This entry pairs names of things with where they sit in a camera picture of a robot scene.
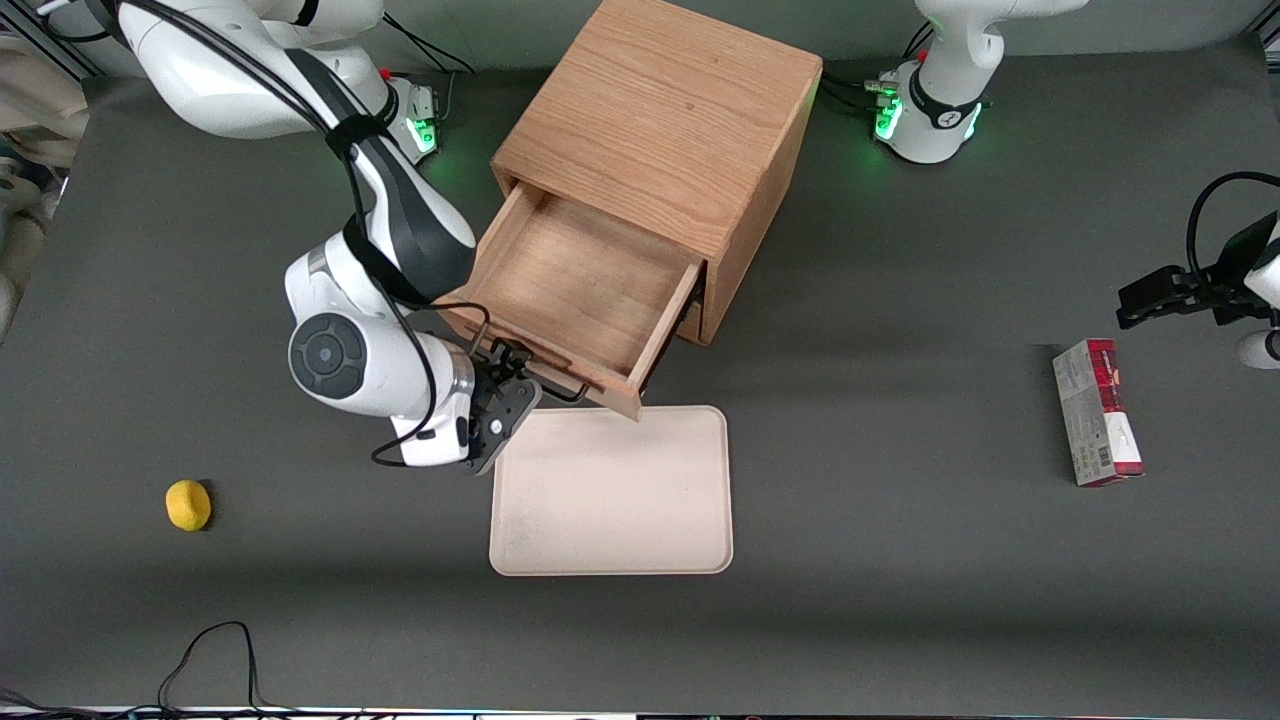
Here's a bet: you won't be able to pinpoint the black right base cables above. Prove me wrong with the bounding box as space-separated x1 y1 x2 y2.
380 12 477 111

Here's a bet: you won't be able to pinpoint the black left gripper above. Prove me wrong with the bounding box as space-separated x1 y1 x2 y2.
1116 213 1279 331

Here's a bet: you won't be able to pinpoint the red and grey carton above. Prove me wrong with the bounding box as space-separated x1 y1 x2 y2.
1052 339 1146 488

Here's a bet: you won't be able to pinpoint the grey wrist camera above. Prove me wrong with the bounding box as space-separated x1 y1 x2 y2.
1236 328 1280 372
392 415 471 468

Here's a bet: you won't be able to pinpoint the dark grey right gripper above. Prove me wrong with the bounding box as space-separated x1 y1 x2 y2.
464 340 543 477

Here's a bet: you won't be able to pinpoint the yellow lemon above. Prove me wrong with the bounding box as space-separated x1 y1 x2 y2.
165 480 213 532

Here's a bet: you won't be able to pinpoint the wooden drawer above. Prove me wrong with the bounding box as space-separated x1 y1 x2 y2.
435 180 706 421

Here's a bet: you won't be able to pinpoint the wooden drawer cabinet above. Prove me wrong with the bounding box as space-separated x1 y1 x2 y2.
490 0 824 346

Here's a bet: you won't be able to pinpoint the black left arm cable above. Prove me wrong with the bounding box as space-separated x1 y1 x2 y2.
1186 171 1280 291

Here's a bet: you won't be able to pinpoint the black left base cables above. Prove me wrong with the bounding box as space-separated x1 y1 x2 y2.
818 20 936 119

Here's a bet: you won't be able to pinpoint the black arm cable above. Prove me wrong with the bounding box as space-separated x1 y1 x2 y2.
1186 171 1280 291
120 0 491 468

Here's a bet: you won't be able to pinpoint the beige rectangular tray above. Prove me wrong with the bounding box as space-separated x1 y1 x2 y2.
489 405 734 577

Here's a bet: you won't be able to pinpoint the black base cables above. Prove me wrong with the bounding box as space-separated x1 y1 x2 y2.
818 20 936 119
380 12 477 111

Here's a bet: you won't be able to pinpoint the black looped table cable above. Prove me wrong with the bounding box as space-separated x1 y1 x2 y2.
155 621 301 717

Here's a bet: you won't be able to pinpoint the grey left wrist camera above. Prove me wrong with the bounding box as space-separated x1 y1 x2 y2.
1236 328 1280 372

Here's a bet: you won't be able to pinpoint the aluminium frame rail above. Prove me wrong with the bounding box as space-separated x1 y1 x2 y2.
0 0 106 79

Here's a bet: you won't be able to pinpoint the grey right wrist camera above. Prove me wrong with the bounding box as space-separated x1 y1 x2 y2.
392 415 471 468

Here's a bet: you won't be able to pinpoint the beige cloth pile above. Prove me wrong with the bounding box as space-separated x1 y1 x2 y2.
0 35 91 336

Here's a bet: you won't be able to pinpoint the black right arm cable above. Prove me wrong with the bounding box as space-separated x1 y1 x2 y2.
120 0 491 468

